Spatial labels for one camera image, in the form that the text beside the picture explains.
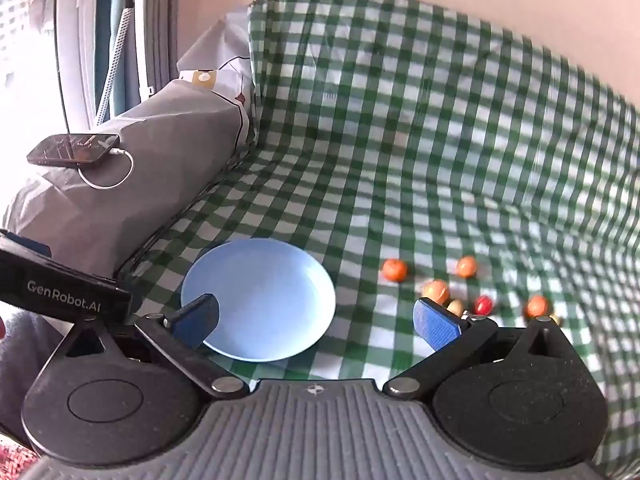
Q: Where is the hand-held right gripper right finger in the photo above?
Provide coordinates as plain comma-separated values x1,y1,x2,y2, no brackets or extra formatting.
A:
382,297,576,401

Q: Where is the white charging cable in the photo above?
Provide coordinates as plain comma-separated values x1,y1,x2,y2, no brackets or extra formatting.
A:
77,147,136,191

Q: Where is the grey armrest cover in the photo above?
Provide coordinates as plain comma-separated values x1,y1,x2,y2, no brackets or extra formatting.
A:
2,79,256,281

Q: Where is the white patterned cloth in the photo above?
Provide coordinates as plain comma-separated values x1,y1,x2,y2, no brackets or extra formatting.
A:
176,10,258,151

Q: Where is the person's leg in jeans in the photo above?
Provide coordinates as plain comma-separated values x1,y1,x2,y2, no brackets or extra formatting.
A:
0,305,71,446

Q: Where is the black smartphone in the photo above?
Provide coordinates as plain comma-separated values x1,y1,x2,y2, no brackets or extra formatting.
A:
26,133,122,167

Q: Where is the teal curtain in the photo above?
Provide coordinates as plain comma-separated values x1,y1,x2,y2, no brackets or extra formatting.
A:
92,0,136,118

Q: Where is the white perforated pole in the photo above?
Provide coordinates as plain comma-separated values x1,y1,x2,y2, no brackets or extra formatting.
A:
95,7,134,124

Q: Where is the light blue plate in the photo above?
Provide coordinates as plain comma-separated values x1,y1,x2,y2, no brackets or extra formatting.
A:
181,238,336,361

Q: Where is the plastic tangerine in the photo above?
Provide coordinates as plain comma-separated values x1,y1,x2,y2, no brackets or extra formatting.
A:
421,280,451,306

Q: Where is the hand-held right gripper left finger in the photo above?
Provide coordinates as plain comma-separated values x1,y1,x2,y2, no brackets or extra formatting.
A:
49,294,248,401

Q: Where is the red patterned rug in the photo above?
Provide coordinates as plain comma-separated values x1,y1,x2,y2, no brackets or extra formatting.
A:
0,441,40,477

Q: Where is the green checked cloth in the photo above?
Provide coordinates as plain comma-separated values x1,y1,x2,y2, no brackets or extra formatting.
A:
117,0,640,480

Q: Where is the white window frame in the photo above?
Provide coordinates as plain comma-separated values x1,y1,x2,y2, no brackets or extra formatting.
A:
52,0,181,131

